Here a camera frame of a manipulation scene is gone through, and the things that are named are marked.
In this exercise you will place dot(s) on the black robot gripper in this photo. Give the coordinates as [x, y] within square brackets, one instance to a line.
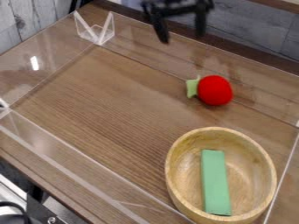
[167, 8]

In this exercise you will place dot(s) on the red plush fruit green leaf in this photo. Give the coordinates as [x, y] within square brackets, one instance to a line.
[211, 89]

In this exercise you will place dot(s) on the green rectangular block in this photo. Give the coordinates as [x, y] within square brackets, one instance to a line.
[215, 187]

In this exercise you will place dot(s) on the round wooden bowl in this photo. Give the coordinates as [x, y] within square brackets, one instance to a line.
[249, 170]

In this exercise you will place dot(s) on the clear acrylic tray enclosure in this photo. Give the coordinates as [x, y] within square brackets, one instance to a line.
[94, 106]

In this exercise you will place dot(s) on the black metal mount bracket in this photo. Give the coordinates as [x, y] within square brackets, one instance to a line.
[40, 214]

